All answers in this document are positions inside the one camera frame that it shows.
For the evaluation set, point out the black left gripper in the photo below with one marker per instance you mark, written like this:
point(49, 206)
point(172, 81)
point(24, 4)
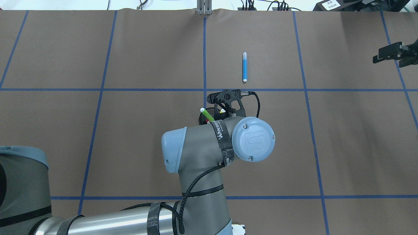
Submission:
point(203, 119)

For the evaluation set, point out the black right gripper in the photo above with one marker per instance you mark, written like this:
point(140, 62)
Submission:
point(412, 52)

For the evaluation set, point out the blue highlighter pen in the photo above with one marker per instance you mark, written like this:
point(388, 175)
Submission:
point(244, 68)

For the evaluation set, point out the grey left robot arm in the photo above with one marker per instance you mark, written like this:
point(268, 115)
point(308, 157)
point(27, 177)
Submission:
point(196, 154)

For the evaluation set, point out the green highlighter pen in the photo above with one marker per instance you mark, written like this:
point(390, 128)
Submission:
point(207, 115)

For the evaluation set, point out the black mesh pen cup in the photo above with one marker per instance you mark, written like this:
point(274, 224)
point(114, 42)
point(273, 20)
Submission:
point(203, 119)

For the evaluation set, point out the black usb hub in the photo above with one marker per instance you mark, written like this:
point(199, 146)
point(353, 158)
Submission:
point(247, 5)
point(282, 5)

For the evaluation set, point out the aluminium clamp bracket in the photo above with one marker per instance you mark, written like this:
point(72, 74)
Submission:
point(204, 7)

